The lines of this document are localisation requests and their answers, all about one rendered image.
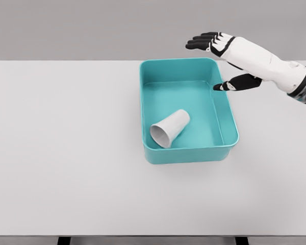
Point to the white paper cup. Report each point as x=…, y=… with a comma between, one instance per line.
x=169, y=128

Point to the teal plastic basket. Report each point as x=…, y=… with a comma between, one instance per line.
x=186, y=109

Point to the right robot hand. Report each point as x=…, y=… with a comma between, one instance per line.
x=241, y=52

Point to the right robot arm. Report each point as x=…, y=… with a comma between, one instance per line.
x=290, y=74

